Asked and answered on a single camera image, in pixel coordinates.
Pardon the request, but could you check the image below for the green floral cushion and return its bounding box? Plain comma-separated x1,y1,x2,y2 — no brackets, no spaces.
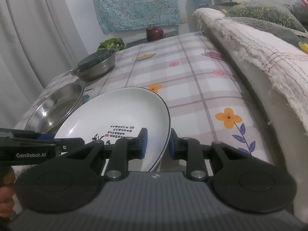
226,0,306,32

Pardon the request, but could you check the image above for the red purple cabbage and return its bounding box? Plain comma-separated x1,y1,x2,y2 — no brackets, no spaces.
146,27,164,42

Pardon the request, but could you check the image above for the plaid floral tablecloth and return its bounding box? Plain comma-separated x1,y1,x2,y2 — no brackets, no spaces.
13,31,275,173

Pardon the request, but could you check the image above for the pink white sofa blanket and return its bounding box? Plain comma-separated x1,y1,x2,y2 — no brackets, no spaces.
193,8,307,128

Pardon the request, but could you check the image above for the green leafy cabbage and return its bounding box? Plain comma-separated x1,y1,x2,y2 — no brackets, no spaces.
97,38,125,51

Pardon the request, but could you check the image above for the white ceramic plate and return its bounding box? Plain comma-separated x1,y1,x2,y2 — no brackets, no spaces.
55,87,171,172

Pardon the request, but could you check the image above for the green ceramic bowl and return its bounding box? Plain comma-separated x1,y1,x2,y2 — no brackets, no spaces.
77,49,116,72

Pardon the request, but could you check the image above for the white curtain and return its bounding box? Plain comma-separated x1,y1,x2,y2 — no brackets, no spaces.
1,0,87,128

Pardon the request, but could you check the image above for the blue patterned wall cloth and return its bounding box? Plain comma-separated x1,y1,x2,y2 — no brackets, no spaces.
93,0,181,34

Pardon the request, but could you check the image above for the person left hand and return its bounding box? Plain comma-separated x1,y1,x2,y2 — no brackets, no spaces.
1,166,16,218

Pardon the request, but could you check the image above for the deep steel bowl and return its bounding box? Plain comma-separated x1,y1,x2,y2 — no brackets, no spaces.
71,53,116,82

